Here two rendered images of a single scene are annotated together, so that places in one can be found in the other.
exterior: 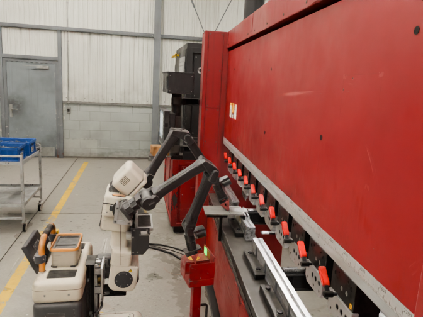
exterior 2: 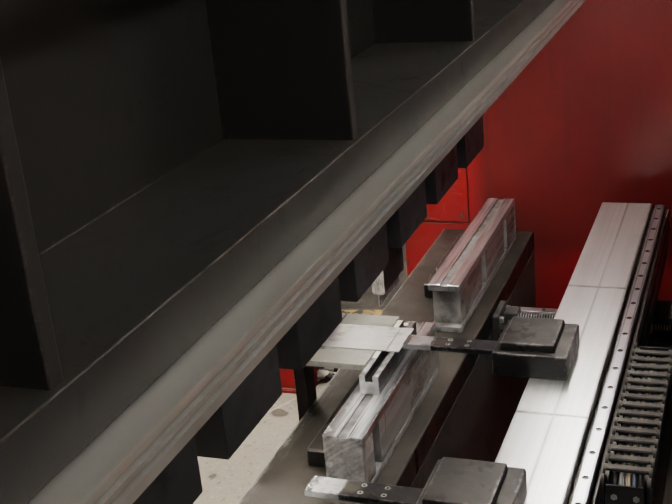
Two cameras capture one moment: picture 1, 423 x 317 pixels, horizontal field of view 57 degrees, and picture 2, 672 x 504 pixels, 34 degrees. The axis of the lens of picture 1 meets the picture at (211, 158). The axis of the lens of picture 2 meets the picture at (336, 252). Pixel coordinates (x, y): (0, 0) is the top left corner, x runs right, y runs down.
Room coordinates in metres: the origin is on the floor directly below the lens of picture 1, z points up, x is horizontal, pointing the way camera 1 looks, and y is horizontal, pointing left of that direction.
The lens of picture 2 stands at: (1.20, -0.96, 1.75)
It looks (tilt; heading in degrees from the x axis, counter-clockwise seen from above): 20 degrees down; 29
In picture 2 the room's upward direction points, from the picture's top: 5 degrees counter-clockwise
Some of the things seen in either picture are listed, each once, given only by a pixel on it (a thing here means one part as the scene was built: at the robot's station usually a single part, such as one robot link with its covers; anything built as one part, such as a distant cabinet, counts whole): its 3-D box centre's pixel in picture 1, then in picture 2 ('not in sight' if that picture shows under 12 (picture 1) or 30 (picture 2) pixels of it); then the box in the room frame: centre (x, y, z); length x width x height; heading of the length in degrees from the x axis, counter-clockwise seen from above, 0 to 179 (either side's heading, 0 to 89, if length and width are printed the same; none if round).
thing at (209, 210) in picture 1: (222, 210); (306, 336); (2.61, -0.10, 1.00); 0.26 x 0.18 x 0.01; 97
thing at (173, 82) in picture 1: (175, 116); not in sight; (3.82, 0.37, 1.53); 0.51 x 0.25 x 0.85; 13
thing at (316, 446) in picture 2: (235, 226); (356, 410); (2.58, -0.19, 0.89); 0.30 x 0.05 x 0.03; 7
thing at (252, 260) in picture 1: (253, 263); not in sight; (2.02, -0.27, 0.89); 0.30 x 0.05 x 0.03; 7
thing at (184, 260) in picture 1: (197, 265); not in sight; (2.25, 0.05, 0.75); 0.20 x 0.16 x 0.18; 20
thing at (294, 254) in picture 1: (306, 243); not in sight; (1.47, -0.39, 1.26); 0.15 x 0.09 x 0.17; 7
